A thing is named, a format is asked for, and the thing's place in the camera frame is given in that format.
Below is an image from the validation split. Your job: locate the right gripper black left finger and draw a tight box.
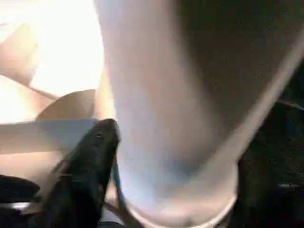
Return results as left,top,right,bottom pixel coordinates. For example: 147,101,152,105
23,118,122,228

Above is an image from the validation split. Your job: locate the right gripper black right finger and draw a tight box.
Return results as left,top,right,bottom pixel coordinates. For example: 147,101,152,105
227,137,304,228

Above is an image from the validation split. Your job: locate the white plastic table top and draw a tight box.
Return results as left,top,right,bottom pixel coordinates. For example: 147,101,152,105
0,0,124,216

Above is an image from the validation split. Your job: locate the white plastic table leg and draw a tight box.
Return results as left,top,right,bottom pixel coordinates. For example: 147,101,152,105
94,0,304,228

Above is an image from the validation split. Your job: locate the black work mat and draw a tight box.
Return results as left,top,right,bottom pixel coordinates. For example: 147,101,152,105
0,59,304,214

